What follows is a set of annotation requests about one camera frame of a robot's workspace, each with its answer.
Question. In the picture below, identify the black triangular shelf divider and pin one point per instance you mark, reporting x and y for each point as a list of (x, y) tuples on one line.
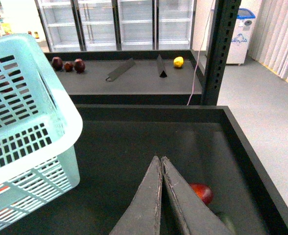
[(161, 67)]

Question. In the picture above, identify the black display tray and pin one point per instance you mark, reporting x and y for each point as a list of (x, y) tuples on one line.
[(140, 85), (205, 144)]

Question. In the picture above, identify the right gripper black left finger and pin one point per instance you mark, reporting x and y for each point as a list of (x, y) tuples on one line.
[(143, 215)]

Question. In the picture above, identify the yellow lemon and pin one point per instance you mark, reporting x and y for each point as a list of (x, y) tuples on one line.
[(178, 62)]

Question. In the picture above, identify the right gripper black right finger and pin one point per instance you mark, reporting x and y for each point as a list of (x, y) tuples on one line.
[(192, 216)]

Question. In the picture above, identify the light blue plastic basket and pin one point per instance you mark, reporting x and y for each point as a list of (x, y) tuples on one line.
[(39, 125)]

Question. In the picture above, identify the small dark red apple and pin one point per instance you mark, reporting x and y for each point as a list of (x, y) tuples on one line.
[(68, 66)]

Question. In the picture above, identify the glass door display fridges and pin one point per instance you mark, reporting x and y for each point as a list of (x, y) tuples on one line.
[(109, 25)]

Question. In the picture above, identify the black rear display tray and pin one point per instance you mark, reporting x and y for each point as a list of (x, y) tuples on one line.
[(140, 85)]

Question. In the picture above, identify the dark red apple back left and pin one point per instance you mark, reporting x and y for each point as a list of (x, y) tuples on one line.
[(57, 63)]

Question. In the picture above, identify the black front display tray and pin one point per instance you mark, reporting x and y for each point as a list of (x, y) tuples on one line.
[(205, 144)]

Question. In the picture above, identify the flat black shelf divider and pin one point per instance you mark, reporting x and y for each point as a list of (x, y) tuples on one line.
[(112, 76)]

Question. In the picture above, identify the black perforated shelf post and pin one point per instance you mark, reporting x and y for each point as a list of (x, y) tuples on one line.
[(223, 24)]

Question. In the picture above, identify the green avocado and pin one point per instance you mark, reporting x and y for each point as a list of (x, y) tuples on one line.
[(228, 223)]

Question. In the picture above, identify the white chest freezer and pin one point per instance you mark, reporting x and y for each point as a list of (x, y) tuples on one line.
[(241, 37)]

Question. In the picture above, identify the dark red apple back right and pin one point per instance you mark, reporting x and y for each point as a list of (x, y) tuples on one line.
[(79, 65)]

